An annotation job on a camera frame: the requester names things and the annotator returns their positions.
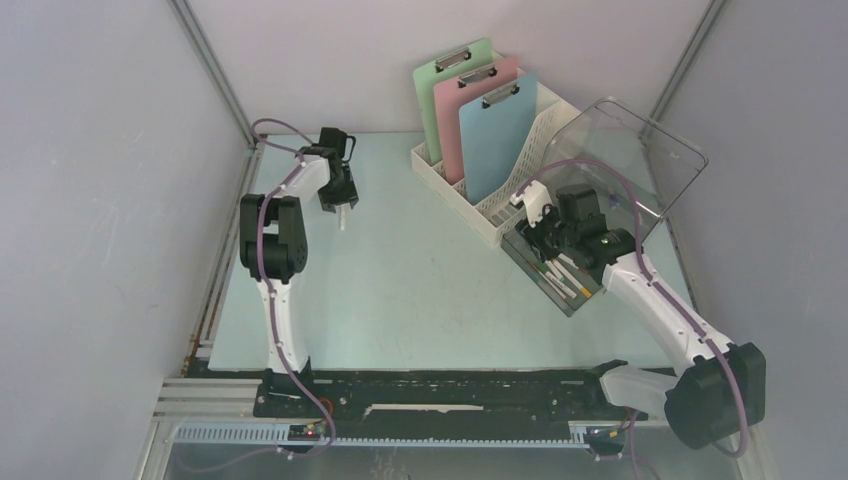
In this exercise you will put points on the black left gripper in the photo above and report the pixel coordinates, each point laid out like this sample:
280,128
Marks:
347,195

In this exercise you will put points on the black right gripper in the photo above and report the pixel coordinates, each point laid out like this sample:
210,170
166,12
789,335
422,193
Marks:
533,234

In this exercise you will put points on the light green cap marker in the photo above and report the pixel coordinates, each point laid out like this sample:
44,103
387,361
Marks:
551,277

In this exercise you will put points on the clear grey drawer box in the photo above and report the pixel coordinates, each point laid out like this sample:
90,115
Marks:
616,151

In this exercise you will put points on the blue clipboard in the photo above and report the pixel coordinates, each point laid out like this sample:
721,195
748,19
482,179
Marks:
493,129

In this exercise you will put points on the white file organizer rack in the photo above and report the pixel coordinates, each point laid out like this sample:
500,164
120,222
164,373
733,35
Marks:
495,215

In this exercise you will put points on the green clipboard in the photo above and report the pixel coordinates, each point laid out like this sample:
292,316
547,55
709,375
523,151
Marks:
444,67

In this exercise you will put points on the pink clipboard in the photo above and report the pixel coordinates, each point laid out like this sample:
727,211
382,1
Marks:
452,94

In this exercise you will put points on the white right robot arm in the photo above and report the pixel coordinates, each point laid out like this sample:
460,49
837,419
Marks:
717,389

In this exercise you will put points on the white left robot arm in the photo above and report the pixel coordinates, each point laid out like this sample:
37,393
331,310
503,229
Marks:
273,244

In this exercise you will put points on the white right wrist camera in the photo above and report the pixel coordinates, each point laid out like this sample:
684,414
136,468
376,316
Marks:
536,200

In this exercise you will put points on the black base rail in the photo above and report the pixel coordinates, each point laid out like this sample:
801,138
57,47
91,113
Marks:
445,404

